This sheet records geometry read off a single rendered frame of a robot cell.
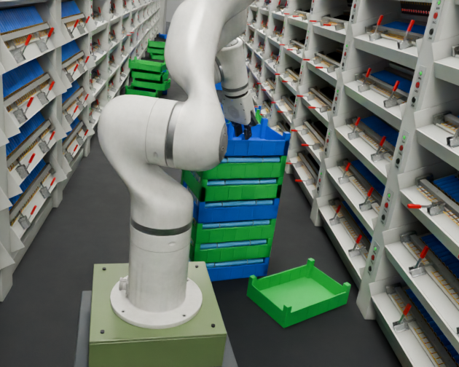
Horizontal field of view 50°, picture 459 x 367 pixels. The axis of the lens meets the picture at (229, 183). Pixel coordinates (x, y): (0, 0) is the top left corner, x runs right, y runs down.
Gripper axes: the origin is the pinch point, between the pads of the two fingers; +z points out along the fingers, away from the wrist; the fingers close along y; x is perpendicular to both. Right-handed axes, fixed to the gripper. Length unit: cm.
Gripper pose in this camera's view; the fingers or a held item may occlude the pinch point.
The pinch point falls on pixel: (242, 131)
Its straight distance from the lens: 162.1
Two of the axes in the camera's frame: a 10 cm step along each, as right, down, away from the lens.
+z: 1.6, 7.5, 6.5
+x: 6.2, -5.9, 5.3
